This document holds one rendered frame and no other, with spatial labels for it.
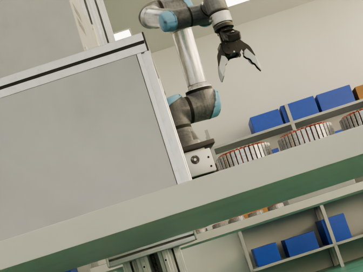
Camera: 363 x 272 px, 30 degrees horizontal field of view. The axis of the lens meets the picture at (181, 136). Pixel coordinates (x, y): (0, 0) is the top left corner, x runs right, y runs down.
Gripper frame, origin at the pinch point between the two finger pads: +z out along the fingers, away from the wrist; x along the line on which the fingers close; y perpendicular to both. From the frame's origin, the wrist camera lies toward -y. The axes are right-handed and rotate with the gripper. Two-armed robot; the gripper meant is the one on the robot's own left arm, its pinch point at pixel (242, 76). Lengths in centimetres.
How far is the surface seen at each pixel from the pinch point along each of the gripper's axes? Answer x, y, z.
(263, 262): -102, 564, 83
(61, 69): 59, -78, 6
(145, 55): 40, -80, 9
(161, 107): 41, -80, 21
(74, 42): 54, -76, 1
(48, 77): 62, -78, 7
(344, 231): -201, 549, 78
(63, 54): 57, -76, 3
